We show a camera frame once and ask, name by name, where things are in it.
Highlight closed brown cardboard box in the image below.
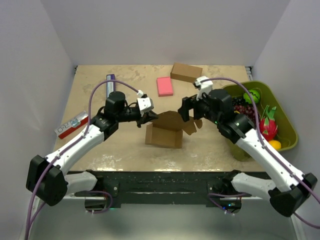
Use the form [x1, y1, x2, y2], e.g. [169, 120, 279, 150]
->
[170, 62, 203, 83]

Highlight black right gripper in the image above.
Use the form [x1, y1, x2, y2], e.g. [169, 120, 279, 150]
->
[178, 89, 222, 125]

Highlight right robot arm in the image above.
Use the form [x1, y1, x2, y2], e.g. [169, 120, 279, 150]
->
[178, 89, 318, 217]

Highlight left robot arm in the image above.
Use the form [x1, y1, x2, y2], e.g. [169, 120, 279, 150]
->
[26, 91, 158, 206]

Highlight purple toothpaste box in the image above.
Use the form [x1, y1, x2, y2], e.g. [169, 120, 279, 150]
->
[106, 74, 116, 98]

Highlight orange yellow toy fruit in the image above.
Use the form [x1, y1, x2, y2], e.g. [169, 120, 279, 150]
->
[268, 140, 282, 151]

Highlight pink toy dragon fruit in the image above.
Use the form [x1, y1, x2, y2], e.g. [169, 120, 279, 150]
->
[259, 105, 278, 141]

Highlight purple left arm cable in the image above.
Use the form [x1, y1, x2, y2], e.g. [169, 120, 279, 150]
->
[24, 79, 145, 240]

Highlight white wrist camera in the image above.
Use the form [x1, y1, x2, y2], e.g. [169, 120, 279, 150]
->
[137, 97, 154, 116]
[193, 76, 213, 101]

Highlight pink sticky note pad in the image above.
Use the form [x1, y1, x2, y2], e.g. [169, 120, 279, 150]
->
[156, 76, 174, 97]

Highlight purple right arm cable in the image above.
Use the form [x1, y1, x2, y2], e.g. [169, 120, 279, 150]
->
[199, 76, 320, 230]

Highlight dark blue toy grapes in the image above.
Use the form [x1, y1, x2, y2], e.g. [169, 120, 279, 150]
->
[232, 97, 246, 106]

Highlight red white toothpaste box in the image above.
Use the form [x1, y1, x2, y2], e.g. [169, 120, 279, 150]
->
[54, 111, 89, 139]

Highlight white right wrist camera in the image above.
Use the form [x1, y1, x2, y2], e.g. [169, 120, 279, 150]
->
[193, 76, 213, 101]

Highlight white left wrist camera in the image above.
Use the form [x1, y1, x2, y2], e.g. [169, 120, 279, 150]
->
[137, 97, 154, 116]

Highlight red purple toy grapes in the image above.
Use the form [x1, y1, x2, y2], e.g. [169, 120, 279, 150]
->
[233, 104, 256, 123]

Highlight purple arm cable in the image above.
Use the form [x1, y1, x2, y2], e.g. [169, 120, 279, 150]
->
[24, 79, 145, 240]
[199, 76, 320, 230]

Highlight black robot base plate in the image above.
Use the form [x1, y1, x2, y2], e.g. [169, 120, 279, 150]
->
[69, 169, 252, 211]

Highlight brown cardboard box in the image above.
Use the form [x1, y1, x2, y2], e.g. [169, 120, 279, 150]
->
[145, 111, 203, 149]
[170, 62, 203, 83]

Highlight olive green plastic bin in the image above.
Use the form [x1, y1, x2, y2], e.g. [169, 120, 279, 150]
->
[224, 81, 298, 152]

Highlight green toy melon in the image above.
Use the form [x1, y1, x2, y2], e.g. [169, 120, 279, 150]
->
[243, 89, 261, 104]

